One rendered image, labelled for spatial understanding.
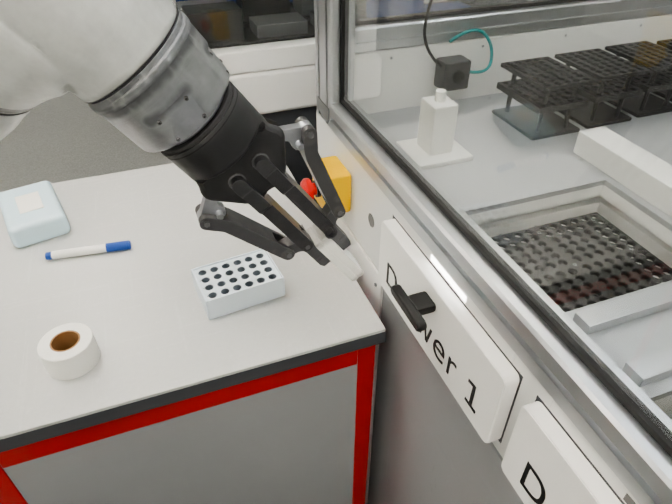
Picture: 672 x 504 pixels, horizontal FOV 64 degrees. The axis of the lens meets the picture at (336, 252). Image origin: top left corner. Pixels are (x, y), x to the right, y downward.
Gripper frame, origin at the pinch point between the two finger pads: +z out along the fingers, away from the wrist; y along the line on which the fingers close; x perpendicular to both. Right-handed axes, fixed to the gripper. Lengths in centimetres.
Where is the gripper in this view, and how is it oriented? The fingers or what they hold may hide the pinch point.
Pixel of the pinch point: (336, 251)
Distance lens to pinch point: 54.1
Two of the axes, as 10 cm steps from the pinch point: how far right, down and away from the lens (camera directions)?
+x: -3.5, -5.8, 7.3
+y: 7.7, -6.3, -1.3
